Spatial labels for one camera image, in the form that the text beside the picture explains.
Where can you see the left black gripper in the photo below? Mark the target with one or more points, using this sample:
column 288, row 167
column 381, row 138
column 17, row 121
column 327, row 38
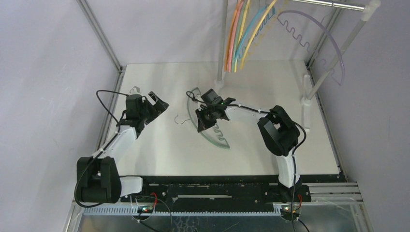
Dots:
column 160, row 106

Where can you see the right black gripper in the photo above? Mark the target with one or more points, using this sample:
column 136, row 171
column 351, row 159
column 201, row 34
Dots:
column 207, row 116

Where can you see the teal plastic hanger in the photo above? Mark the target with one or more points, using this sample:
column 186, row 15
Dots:
column 246, row 33

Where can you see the pink plastic hanger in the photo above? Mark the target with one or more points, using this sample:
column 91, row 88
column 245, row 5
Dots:
column 232, row 42

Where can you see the pale yellow plastic hanger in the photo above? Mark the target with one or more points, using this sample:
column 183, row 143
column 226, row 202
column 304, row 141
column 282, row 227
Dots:
column 262, row 21

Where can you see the orange plastic hanger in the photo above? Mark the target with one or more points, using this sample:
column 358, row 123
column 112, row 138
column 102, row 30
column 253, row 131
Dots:
column 230, row 35

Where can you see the light green plastic hanger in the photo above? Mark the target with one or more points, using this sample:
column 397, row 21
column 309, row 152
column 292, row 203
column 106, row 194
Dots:
column 237, row 29

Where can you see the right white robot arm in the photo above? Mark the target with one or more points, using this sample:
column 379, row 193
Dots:
column 279, row 132

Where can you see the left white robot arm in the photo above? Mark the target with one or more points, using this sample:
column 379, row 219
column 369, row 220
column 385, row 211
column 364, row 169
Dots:
column 98, row 180

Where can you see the left small circuit board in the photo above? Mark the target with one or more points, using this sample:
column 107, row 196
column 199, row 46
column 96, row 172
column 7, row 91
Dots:
column 145, row 210

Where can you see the small circuit board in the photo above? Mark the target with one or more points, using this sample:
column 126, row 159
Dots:
column 145, row 210
column 287, row 210

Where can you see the right small circuit board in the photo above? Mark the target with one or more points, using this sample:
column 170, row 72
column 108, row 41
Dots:
column 287, row 210

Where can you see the chrome clothes rack bar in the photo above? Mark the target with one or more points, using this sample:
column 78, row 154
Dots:
column 335, row 4

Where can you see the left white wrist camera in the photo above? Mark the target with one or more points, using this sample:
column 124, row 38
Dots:
column 135, row 91

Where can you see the white clothes rack left post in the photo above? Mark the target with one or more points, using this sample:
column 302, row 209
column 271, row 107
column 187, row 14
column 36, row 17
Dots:
column 218, row 83

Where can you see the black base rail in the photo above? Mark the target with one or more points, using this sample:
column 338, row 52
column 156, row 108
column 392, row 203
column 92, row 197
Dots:
column 226, row 192

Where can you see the white slotted cable duct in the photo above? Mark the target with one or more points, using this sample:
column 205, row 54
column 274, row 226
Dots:
column 128, row 210

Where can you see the left aluminium frame profile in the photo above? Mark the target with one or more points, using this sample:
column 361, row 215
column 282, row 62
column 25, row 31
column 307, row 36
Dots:
column 75, row 213

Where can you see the aluminium frame profile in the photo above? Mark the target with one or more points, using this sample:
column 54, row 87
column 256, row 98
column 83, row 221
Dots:
column 75, row 213
column 359, row 213

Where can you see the right aluminium frame profile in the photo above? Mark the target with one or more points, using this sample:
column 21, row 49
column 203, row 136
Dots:
column 359, row 213

